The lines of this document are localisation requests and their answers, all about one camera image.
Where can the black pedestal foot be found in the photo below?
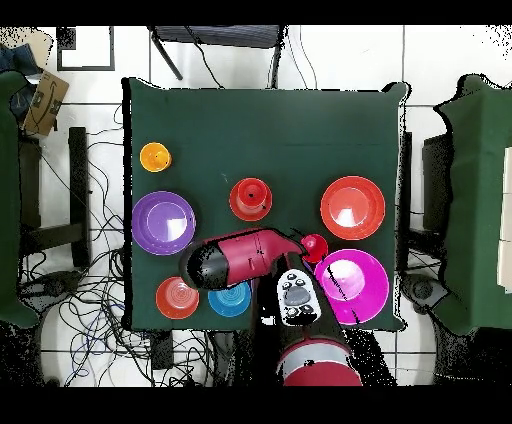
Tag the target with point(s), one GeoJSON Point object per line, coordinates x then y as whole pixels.
{"type": "Point", "coordinates": [52, 286]}

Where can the purple bowl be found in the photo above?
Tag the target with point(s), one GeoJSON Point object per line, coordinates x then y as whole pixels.
{"type": "Point", "coordinates": [160, 224]}

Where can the yellow cup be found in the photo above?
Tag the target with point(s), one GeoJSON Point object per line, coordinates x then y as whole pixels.
{"type": "Point", "coordinates": [154, 158]}

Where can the large orange bowl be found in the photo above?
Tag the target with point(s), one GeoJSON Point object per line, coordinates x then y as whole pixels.
{"type": "Point", "coordinates": [352, 208]}

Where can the grey pedestal foot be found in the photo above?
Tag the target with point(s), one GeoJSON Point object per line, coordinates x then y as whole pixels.
{"type": "Point", "coordinates": [424, 288]}

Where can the black bench frame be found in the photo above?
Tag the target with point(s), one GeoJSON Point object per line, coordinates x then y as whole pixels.
{"type": "Point", "coordinates": [78, 180]}

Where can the small orange bowl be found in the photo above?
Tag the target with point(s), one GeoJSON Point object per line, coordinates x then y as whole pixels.
{"type": "Point", "coordinates": [176, 300]}
{"type": "Point", "coordinates": [240, 212]}

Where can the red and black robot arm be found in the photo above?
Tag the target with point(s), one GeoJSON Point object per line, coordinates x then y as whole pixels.
{"type": "Point", "coordinates": [248, 256]}

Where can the white paper sheet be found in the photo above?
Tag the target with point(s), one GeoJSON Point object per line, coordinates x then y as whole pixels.
{"type": "Point", "coordinates": [507, 220]}

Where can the cardboard box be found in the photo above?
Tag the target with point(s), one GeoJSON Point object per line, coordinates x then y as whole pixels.
{"type": "Point", "coordinates": [46, 104]}

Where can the pink bowl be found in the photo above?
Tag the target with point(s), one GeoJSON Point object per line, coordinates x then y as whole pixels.
{"type": "Point", "coordinates": [360, 288]}

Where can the green cloth side table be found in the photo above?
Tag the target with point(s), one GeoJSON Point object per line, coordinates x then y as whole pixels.
{"type": "Point", "coordinates": [476, 200]}
{"type": "Point", "coordinates": [8, 200]}

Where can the dark chair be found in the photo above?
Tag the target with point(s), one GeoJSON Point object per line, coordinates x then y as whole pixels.
{"type": "Point", "coordinates": [220, 36]}

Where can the orange cup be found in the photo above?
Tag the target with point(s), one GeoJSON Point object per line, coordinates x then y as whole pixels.
{"type": "Point", "coordinates": [252, 190]}

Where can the blue bowl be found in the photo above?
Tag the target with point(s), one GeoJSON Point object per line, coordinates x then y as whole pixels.
{"type": "Point", "coordinates": [230, 302]}

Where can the dark green tablecloth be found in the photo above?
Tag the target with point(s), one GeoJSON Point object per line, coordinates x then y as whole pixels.
{"type": "Point", "coordinates": [260, 132]}

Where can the blue cloth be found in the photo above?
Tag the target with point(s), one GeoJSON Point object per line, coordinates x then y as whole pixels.
{"type": "Point", "coordinates": [18, 60]}

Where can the red cup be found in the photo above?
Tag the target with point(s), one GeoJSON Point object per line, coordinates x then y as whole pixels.
{"type": "Point", "coordinates": [316, 244]}

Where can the black square frame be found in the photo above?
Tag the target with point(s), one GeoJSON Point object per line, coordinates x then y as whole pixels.
{"type": "Point", "coordinates": [86, 68]}

